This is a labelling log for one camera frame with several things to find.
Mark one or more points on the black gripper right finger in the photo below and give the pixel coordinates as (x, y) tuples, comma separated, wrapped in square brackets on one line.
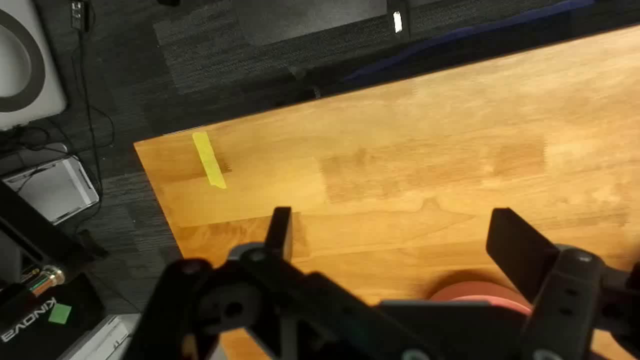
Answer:
[(567, 292)]

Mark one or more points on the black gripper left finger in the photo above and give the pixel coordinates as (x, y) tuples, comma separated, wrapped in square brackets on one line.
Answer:
[(267, 292)]

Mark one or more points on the pink bowl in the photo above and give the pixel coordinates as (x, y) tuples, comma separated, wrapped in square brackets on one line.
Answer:
[(476, 296)]

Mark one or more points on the yellow tape strip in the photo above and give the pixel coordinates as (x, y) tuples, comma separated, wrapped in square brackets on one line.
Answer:
[(208, 160)]

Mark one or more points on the white flat panel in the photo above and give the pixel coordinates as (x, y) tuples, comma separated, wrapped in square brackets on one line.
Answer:
[(106, 341)]

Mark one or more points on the green sticker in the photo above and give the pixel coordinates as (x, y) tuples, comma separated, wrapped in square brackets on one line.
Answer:
[(59, 315)]

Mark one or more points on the brass connector plug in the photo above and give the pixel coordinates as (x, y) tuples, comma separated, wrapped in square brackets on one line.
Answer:
[(46, 278)]

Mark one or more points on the black Kinova box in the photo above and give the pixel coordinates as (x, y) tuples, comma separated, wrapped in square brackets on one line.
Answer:
[(40, 320)]

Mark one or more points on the black metal bar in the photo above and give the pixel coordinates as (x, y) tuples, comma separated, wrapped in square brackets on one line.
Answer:
[(40, 231)]

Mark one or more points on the white open box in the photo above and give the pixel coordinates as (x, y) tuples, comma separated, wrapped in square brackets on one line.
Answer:
[(52, 191)]

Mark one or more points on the grey carpet mat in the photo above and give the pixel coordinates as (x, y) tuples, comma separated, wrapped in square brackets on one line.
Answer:
[(221, 47)]

